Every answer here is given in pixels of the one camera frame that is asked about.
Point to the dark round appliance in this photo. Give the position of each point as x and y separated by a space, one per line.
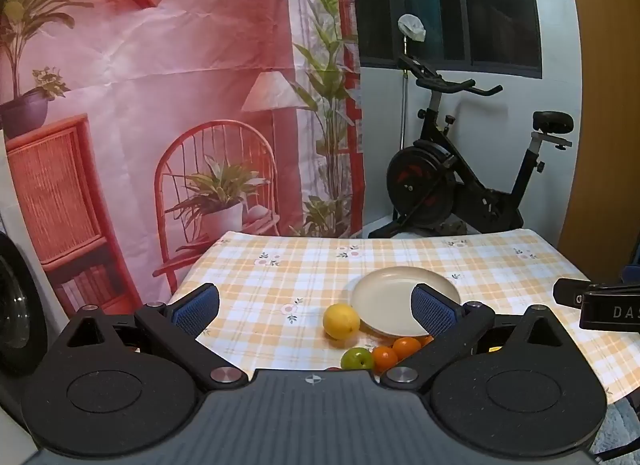
20 305

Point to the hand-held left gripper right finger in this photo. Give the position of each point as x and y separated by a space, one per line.
432 307

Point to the teal fuzzy rug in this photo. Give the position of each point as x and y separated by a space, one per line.
622 425

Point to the white plastic bag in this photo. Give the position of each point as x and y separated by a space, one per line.
412 26

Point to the green apple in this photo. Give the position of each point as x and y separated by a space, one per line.
357 359

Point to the orange checked floral tablecloth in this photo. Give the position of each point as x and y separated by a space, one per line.
280 270

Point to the pink printed wall tapestry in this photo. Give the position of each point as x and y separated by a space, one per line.
150 70

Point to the black exercise bike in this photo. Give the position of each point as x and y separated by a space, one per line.
425 180

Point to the yellow lemon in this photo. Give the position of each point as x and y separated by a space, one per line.
341 321

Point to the wooden door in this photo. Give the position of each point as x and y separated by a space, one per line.
610 95

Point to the dark window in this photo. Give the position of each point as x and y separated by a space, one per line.
450 5

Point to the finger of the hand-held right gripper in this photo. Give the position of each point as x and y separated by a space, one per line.
570 292

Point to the beige round plate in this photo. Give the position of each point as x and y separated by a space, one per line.
385 295

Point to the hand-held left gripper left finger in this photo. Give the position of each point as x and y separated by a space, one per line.
197 307

